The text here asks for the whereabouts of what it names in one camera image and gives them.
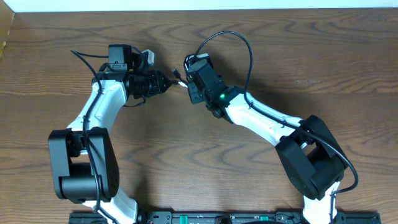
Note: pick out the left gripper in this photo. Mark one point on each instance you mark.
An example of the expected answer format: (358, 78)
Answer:
(157, 82)

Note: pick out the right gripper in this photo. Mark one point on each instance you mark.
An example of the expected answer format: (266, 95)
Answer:
(194, 98)

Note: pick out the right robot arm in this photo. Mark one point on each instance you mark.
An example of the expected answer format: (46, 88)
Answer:
(314, 168)

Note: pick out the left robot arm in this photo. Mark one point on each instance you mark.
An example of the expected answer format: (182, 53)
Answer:
(84, 166)

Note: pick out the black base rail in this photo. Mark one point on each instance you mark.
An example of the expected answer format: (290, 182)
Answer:
(241, 218)

